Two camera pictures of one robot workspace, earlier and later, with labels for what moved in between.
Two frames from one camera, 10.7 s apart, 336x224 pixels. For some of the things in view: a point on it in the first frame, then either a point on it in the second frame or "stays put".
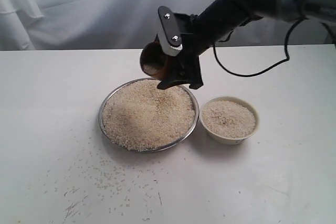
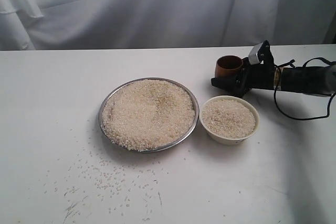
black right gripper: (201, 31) to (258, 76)
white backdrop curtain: (119, 11) stays put
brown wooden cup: (157, 63) to (228, 66)
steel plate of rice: (137, 115) stays put
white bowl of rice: (229, 120) stays put
